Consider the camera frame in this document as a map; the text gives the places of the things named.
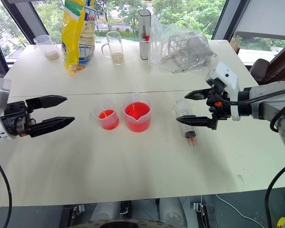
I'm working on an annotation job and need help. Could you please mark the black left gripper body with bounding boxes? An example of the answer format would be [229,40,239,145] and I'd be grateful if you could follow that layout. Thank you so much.
[0,100,37,137]

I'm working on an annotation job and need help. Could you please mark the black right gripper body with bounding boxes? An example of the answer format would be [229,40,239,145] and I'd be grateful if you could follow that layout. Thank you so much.
[206,81,233,131]

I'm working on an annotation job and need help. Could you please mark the tall grey transparent container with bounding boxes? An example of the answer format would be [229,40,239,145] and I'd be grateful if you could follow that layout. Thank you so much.
[138,9,153,61]

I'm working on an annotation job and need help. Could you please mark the small beaker red liquid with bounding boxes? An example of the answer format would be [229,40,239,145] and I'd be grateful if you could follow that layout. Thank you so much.
[92,99,121,131]

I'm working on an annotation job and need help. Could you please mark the grey rounded robot leg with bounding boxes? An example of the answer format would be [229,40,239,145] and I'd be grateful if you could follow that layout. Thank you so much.
[158,196,189,228]
[89,201,124,222]

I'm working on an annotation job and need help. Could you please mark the clear plastic syringe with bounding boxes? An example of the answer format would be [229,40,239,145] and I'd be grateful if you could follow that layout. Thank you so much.
[172,98,197,148]

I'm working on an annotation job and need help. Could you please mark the black right arm lower cable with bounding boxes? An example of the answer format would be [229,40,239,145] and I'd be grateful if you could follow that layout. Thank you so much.
[264,162,285,228]

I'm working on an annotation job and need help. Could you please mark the plastic measuring cup with oats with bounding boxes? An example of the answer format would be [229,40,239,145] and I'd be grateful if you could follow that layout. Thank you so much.
[33,34,61,61]

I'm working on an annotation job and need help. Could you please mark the metal table clamp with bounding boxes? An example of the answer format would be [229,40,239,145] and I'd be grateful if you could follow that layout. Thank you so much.
[72,203,86,219]
[119,200,132,216]
[191,201,208,217]

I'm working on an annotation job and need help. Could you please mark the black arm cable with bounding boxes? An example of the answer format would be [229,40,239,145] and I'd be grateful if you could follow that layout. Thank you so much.
[264,162,285,228]
[0,153,13,228]

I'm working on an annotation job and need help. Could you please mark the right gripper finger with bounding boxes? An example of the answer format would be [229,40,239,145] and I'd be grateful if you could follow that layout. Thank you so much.
[184,88,213,100]
[176,115,216,130]

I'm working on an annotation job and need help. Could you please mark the dark rounded shape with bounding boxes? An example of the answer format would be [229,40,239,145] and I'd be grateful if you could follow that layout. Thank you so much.
[67,216,173,228]

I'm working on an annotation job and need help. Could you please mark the white floor cable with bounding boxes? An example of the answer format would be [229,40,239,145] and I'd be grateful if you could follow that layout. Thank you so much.
[215,192,267,227]

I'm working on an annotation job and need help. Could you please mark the brown leather chair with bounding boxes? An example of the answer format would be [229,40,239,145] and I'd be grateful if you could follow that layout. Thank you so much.
[248,37,285,86]

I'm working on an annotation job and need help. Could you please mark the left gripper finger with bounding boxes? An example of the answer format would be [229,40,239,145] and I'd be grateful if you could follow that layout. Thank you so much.
[28,116,76,139]
[25,95,68,113]

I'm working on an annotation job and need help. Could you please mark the white table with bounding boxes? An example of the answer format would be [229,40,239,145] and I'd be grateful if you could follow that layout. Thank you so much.
[0,39,285,207]

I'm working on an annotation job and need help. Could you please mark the metal wire basket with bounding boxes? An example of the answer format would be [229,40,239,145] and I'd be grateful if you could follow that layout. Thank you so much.
[166,35,212,72]

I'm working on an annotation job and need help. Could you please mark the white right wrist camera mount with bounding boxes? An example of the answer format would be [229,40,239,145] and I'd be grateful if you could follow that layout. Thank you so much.
[205,61,241,122]

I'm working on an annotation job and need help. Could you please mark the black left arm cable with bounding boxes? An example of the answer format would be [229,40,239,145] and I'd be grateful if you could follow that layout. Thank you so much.
[0,153,13,228]

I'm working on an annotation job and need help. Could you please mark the yellow snack bag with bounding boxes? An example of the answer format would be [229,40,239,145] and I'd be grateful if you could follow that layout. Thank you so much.
[61,0,97,77]

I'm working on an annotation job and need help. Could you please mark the glass mug with oats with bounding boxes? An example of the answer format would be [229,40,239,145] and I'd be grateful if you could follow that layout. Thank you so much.
[101,31,125,65]

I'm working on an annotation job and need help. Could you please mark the large beaker red liquid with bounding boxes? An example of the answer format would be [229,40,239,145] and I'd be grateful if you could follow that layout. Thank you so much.
[121,93,153,133]

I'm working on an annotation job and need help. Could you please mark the clear plastic bag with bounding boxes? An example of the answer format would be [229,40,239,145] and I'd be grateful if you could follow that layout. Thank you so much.
[148,16,219,77]

